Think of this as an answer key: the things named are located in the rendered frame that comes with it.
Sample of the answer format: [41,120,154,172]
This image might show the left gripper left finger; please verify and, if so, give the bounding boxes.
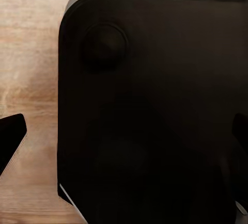
[0,113,27,175]

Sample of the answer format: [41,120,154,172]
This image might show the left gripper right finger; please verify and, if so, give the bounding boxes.
[231,113,248,154]

